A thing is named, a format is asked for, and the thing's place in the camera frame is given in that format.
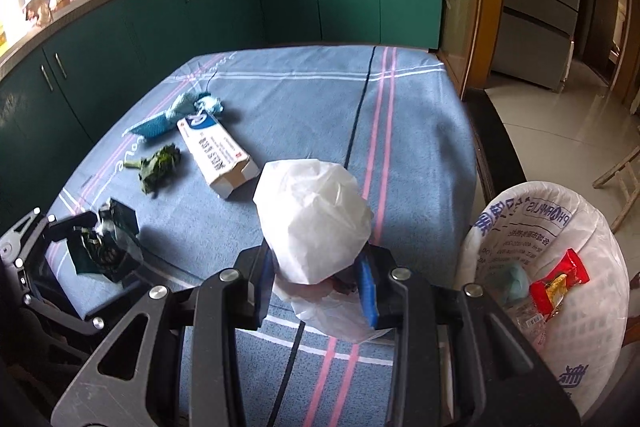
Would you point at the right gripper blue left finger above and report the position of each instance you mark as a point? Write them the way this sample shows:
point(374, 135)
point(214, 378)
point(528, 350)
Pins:
point(257, 266)

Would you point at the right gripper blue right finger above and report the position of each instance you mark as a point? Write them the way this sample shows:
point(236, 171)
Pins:
point(379, 303)

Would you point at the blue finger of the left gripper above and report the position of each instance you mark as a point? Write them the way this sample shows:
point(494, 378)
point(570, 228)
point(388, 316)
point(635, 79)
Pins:
point(57, 230)

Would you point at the dark green wrapper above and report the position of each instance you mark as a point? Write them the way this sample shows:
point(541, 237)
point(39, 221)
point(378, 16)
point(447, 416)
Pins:
point(110, 248)

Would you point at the white plastic bag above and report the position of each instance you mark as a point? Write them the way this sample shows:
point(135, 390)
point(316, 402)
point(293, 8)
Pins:
point(316, 223)

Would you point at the white toothpaste box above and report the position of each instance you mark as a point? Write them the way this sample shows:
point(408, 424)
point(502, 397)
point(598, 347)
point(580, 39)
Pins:
point(223, 163)

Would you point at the light blue knotted cloth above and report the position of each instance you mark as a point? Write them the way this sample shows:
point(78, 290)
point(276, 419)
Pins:
point(187, 104)

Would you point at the green kitchen base cabinets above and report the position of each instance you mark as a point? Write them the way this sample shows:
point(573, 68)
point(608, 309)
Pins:
point(66, 85)

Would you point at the white lined trash bin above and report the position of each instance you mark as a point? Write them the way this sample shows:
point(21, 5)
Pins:
point(552, 263)

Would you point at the blue striped tablecloth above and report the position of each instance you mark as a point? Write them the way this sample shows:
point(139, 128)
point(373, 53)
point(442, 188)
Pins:
point(388, 115)

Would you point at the clear plastic bottle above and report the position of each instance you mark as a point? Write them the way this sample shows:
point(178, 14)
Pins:
point(510, 288)

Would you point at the red snack wrapper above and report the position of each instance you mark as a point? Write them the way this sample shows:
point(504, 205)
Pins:
point(549, 292)

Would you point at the wooden stool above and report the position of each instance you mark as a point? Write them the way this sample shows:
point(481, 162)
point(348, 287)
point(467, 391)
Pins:
point(626, 175)

